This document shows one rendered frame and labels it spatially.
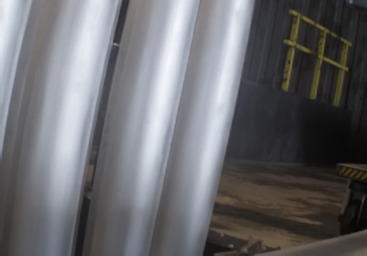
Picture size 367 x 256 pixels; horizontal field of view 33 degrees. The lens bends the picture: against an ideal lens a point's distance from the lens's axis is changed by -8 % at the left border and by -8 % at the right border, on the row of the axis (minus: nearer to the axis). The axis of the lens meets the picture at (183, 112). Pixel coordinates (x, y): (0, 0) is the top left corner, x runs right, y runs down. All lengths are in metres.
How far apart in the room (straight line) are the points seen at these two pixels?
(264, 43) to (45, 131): 7.34
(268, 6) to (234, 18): 6.87
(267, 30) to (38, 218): 7.41
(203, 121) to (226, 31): 0.27
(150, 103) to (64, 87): 0.31
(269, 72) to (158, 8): 6.93
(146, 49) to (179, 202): 0.49
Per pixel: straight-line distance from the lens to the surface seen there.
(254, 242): 2.22
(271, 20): 8.75
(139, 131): 1.73
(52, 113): 1.50
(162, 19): 1.73
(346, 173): 2.68
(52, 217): 1.54
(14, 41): 1.36
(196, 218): 1.98
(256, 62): 8.75
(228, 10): 1.96
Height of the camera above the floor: 0.46
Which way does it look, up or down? 1 degrees down
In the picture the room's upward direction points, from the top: 11 degrees clockwise
